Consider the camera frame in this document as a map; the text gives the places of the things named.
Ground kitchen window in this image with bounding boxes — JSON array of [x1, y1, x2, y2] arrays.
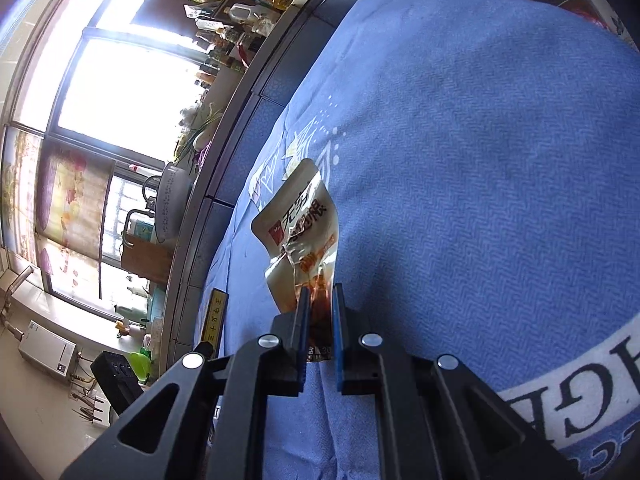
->
[[0, 0, 221, 321]]

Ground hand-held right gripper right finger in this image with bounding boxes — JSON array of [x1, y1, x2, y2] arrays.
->
[[331, 282, 583, 480]]

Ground hanging metal utensils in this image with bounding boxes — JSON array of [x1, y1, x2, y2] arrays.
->
[[67, 370, 108, 426]]

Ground large white bowl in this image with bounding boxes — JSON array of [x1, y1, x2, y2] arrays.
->
[[152, 161, 197, 247]]

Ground white water heater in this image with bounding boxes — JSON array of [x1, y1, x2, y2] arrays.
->
[[17, 320, 81, 386]]

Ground green plastic scoop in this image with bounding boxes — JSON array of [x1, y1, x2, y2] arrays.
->
[[127, 351, 153, 383]]

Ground wooden cutting board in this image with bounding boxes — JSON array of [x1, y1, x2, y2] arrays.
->
[[120, 210, 173, 286]]

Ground row of condiment bottles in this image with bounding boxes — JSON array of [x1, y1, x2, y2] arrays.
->
[[182, 0, 281, 91]]

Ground metal faucet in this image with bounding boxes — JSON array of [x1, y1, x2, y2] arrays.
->
[[0, 265, 36, 326]]

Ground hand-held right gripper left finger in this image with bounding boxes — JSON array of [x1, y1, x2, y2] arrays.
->
[[59, 284, 313, 480]]

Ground blue printed tablecloth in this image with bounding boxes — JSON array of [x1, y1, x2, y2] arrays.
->
[[200, 0, 640, 480]]

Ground printed roller blind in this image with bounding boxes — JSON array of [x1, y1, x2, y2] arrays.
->
[[0, 125, 118, 276]]

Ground beige snack pouch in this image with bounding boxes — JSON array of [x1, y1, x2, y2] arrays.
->
[[250, 158, 341, 363]]

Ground yellow and red box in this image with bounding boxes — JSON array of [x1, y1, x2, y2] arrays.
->
[[199, 289, 230, 358]]

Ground green scallions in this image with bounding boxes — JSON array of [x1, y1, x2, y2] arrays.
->
[[172, 102, 223, 161]]

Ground grey kitchen counter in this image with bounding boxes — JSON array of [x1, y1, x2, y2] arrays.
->
[[142, 0, 566, 396]]

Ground white plastic jug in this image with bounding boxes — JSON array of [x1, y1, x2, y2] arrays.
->
[[224, 2, 268, 26]]

